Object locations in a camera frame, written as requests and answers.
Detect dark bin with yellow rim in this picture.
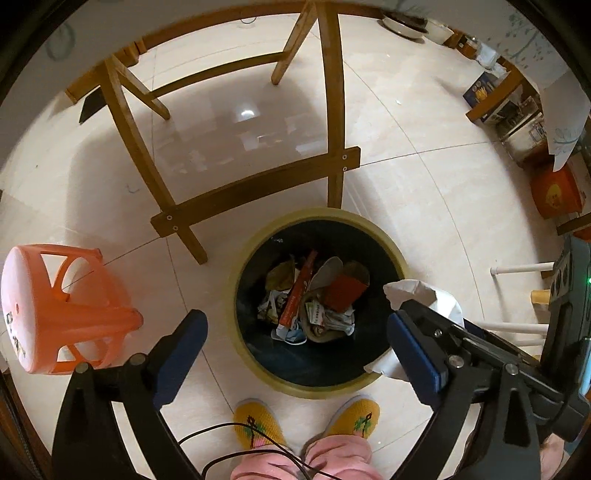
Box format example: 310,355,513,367
226,209,409,398

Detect crumpled silver wrapper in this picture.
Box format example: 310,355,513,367
257,288,291,326

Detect white chair legs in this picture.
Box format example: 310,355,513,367
489,261,555,347

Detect blue and white wrapper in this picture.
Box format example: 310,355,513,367
272,323,308,346

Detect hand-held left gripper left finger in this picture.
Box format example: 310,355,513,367
52,309,208,480

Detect cardboard cup carrier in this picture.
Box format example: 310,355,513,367
295,261,371,344

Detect printed cardboard box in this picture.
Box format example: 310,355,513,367
480,97,555,167

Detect orange plastic stool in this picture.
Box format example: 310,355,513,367
0,244,145,376

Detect green and white wrapper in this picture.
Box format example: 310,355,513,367
305,298,356,335

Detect orange cartoon tin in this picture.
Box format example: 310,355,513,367
530,164,585,220

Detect white tissue paper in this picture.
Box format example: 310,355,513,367
364,278,465,381

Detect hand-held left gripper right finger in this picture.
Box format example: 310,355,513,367
387,310,541,480

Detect yellow knitted slipper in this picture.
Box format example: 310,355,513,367
323,394,383,439
233,399,289,450

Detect pink trouser leg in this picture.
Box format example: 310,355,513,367
231,450,305,480
302,434,372,480

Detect blue printed box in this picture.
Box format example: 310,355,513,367
463,69,502,104

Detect black cable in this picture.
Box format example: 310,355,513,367
178,422,333,480

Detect white bucket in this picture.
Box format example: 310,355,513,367
427,21,455,46

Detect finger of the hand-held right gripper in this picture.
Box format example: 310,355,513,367
405,300,546,376
399,305,519,371

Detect dark round stand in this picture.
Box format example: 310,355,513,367
382,11,430,38

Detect dark red card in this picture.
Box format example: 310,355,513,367
322,274,369,312

